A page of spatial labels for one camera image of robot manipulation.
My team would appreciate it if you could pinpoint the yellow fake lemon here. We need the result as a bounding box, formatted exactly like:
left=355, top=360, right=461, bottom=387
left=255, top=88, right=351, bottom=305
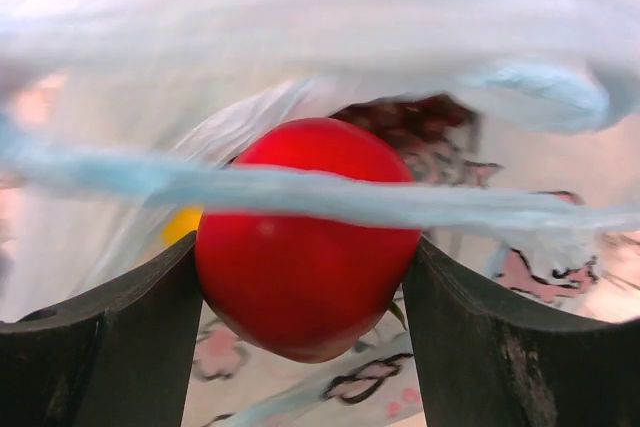
left=161, top=207, right=203, bottom=247

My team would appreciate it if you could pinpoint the red fake tomato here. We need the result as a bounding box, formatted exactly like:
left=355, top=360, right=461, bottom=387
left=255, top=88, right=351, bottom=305
left=195, top=118, right=421, bottom=363

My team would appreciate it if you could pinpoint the dark red fake fruit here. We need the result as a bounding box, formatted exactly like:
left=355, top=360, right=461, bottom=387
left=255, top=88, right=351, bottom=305
left=331, top=93, right=479, bottom=150

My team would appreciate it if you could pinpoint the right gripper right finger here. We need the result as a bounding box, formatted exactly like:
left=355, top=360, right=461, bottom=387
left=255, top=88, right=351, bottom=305
left=403, top=240, right=639, bottom=427

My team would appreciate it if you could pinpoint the blue plastic bag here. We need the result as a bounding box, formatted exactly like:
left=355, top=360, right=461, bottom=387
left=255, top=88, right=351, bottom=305
left=1, top=0, right=639, bottom=426

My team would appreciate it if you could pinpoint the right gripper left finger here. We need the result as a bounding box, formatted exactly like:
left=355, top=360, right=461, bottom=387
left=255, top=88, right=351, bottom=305
left=1, top=234, right=202, bottom=427

